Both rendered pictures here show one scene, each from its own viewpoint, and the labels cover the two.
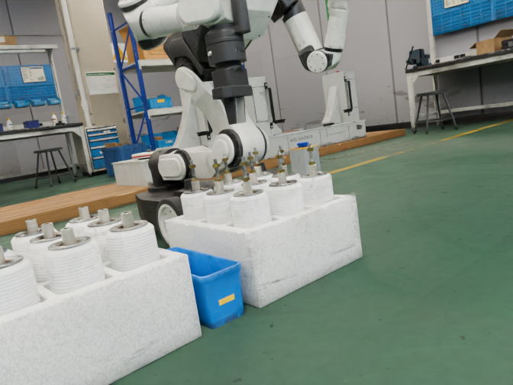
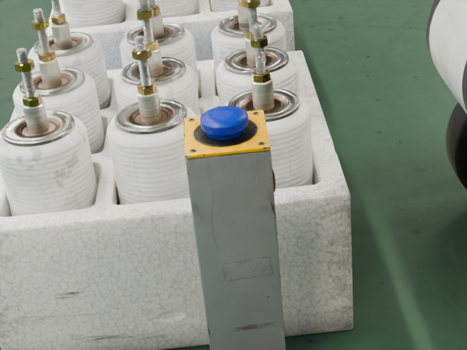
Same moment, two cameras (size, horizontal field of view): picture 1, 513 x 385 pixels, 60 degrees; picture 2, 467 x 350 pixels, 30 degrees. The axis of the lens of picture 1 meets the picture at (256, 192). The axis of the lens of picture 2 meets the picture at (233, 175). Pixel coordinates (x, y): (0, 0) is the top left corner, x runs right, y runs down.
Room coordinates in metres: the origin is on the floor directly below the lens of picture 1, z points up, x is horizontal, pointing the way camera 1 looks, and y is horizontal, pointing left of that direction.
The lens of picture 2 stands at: (1.87, -0.68, 0.65)
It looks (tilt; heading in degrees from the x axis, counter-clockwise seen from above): 30 degrees down; 128
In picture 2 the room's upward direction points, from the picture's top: 6 degrees counter-clockwise
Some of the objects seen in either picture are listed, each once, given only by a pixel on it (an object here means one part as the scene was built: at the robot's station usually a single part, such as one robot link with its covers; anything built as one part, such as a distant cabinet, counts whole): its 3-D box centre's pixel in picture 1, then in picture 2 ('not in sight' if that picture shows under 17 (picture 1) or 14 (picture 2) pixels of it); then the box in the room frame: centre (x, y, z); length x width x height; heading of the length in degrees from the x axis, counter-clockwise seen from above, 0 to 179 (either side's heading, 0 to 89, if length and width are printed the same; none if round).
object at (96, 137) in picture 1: (98, 150); not in sight; (6.60, 2.22, 0.35); 0.59 x 0.47 x 0.69; 39
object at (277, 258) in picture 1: (262, 238); (170, 190); (1.23, 0.00, 0.09); 0.39 x 0.39 x 0.18; 39
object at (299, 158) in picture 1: (309, 193); (241, 282); (1.47, -0.18, 0.16); 0.07 x 0.07 x 0.31; 39
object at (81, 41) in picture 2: (248, 193); (63, 44); (1.06, 0.02, 0.25); 0.08 x 0.08 x 0.01
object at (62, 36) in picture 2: (247, 188); (62, 35); (1.06, 0.02, 0.26); 0.02 x 0.02 x 0.03
